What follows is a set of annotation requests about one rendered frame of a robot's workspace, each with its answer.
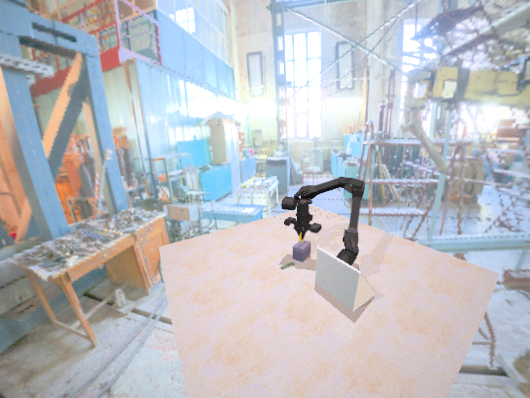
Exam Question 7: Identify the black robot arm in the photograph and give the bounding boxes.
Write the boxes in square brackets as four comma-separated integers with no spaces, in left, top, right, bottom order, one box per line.
[281,177,365,266]

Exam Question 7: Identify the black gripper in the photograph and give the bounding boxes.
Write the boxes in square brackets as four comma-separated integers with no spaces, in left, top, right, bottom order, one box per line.
[284,212,322,240]

